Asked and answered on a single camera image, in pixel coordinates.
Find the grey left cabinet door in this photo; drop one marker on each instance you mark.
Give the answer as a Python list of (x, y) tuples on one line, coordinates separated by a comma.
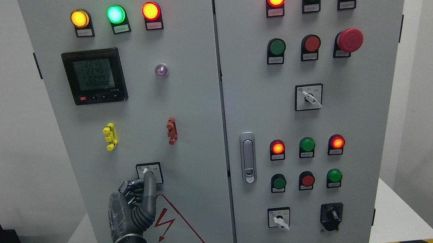
[(194, 168)]

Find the white rotary switch door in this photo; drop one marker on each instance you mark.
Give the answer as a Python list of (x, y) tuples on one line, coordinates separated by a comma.
[(154, 167)]

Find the green push button lower left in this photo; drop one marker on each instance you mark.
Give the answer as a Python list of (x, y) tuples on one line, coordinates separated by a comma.
[(278, 183)]

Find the grey right cabinet door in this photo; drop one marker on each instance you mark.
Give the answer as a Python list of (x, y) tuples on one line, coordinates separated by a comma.
[(260, 98)]

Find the black rotary selector switch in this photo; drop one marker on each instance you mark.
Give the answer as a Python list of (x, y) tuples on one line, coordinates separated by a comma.
[(331, 215)]

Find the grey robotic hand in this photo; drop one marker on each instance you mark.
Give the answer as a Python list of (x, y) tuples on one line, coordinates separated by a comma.
[(132, 208)]

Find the green push button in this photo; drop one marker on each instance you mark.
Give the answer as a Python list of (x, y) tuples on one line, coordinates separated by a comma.
[(275, 51), (334, 178), (278, 183)]

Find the yellow terminal clip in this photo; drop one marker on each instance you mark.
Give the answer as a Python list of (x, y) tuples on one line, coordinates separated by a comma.
[(110, 136)]

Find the yellow indicator light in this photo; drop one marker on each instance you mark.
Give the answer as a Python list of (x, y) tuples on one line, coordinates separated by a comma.
[(82, 22)]

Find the black digital power meter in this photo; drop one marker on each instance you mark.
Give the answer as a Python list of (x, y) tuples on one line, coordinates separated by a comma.
[(95, 76)]

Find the red lit indicator middle right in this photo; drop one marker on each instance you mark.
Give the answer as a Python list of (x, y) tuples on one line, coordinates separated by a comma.
[(336, 144)]

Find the green push button upper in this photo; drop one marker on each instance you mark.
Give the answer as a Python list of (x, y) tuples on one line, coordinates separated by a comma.
[(275, 51)]

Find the red push button lower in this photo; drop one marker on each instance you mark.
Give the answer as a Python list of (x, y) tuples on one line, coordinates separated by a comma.
[(306, 181)]

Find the red push button upper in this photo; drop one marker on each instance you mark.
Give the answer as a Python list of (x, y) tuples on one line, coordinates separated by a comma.
[(310, 47)]

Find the white rotary switch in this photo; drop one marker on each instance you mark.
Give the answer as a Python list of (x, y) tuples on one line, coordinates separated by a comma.
[(279, 217), (308, 97)]

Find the white rotary switch lower right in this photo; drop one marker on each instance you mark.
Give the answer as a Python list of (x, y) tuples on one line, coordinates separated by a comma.
[(279, 217)]

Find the red triangle warning sticker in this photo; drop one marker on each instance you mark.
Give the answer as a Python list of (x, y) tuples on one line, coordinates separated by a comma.
[(170, 226)]

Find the red lit indicator top right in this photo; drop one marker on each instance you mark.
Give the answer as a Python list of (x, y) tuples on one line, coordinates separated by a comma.
[(275, 8)]

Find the white rotary switch upper right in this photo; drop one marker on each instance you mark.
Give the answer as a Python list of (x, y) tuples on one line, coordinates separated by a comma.
[(308, 97)]

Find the grey cabinet door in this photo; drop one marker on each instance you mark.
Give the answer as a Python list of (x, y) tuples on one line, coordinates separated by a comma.
[(194, 168), (260, 98)]

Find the red push button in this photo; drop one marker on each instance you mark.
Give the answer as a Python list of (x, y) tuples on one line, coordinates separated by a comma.
[(310, 47), (306, 181)]

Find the red emergency stop button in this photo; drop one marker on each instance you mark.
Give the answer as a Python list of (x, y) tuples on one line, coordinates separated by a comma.
[(347, 42)]

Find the red lit indicator light left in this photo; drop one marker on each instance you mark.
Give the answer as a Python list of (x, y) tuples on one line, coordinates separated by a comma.
[(152, 16)]

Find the small purple lens indicator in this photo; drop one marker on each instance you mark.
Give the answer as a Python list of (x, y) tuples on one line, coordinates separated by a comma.
[(161, 70)]

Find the green indicator middle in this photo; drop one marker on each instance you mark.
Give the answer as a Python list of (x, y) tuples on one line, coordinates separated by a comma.
[(306, 148)]

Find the green lit indicator light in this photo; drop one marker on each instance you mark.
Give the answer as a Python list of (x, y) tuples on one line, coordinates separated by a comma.
[(118, 19)]

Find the red terminal clip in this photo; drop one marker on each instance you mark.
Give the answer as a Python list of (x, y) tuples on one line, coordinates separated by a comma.
[(172, 131)]

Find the green push button lower right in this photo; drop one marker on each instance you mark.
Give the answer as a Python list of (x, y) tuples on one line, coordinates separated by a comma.
[(334, 178)]

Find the silver door lock handle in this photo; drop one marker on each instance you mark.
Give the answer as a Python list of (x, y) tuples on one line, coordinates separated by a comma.
[(248, 158)]

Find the red lit indicator middle left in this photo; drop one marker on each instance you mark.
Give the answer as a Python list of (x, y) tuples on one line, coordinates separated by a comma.
[(277, 150)]

